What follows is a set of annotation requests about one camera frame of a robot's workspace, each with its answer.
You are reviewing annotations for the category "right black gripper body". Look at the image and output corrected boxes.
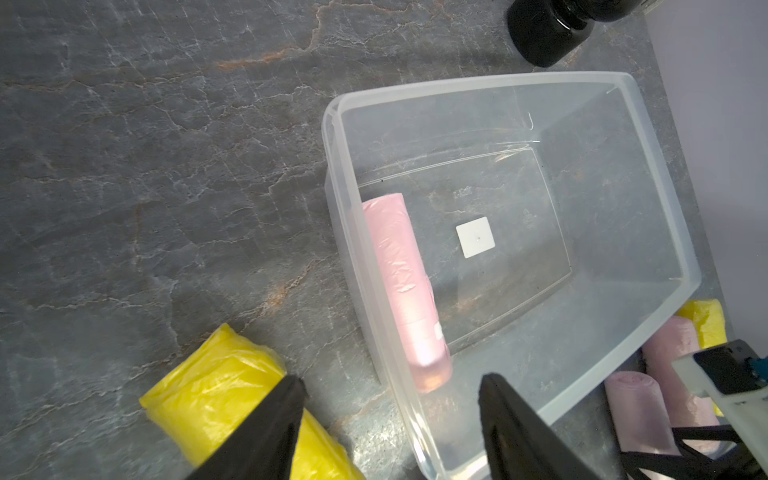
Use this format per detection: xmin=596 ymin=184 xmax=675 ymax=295
xmin=620 ymin=425 xmax=767 ymax=480

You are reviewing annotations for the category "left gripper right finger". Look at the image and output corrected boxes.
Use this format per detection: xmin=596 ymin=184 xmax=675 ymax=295
xmin=479 ymin=373 xmax=597 ymax=479

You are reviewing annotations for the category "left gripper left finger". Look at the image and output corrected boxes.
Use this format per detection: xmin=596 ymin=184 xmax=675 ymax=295
xmin=187 ymin=375 xmax=306 ymax=480

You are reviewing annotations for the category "pink roll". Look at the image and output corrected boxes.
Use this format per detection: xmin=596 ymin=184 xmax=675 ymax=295
xmin=362 ymin=193 xmax=452 ymax=393
xmin=640 ymin=315 xmax=730 ymax=457
xmin=604 ymin=371 xmax=680 ymax=456

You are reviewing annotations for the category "clear plastic storage box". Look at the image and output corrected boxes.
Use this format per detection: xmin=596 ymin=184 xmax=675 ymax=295
xmin=322 ymin=72 xmax=701 ymax=479

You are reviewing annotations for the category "yellow trash bag roll left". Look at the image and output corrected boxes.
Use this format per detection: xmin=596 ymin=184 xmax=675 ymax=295
xmin=139 ymin=324 xmax=363 ymax=479

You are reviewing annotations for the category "yellow trash bag roll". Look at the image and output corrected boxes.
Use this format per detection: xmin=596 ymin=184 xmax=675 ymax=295
xmin=671 ymin=299 xmax=727 ymax=427
xmin=139 ymin=324 xmax=363 ymax=479

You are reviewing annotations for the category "yellow trash bag roll right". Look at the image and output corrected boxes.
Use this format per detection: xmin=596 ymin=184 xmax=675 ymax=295
xmin=671 ymin=299 xmax=727 ymax=427

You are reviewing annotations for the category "potted plant black pot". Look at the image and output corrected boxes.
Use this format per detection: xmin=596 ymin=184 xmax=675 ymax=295
xmin=506 ymin=0 xmax=642 ymax=68

